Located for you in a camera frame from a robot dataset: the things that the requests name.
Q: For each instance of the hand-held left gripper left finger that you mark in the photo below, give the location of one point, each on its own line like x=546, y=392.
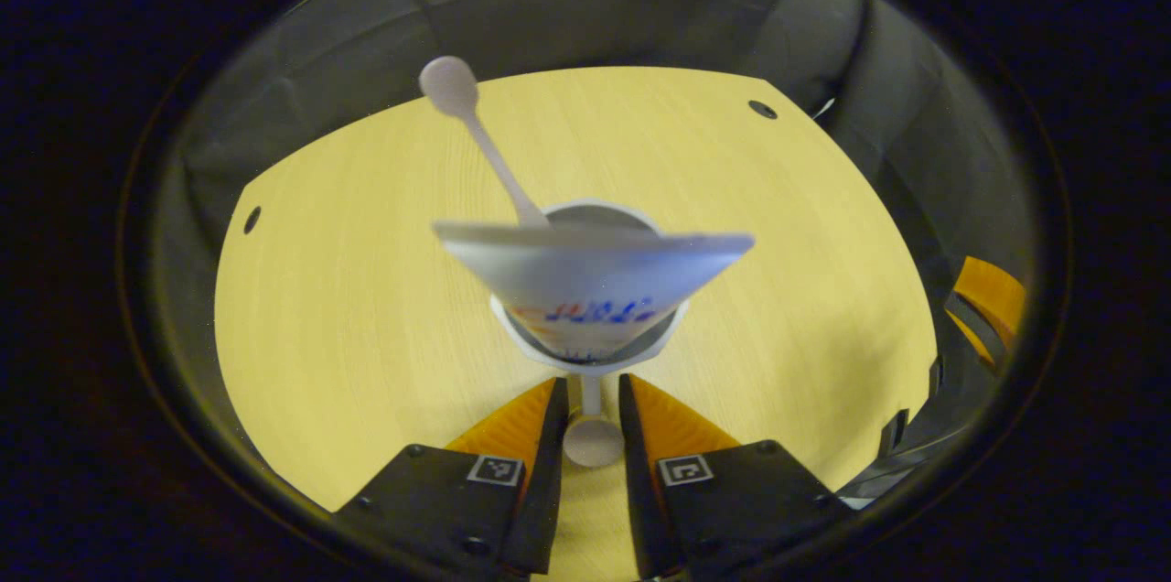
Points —
x=547, y=472

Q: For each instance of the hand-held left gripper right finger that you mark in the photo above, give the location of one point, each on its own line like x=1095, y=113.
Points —
x=640, y=472

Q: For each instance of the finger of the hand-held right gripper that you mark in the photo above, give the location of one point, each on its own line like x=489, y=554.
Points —
x=997, y=294
x=974, y=335

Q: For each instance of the white toothpaste tube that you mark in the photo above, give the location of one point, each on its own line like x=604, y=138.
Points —
x=585, y=275

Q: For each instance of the white toothbrush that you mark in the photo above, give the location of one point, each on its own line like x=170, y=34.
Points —
x=450, y=88

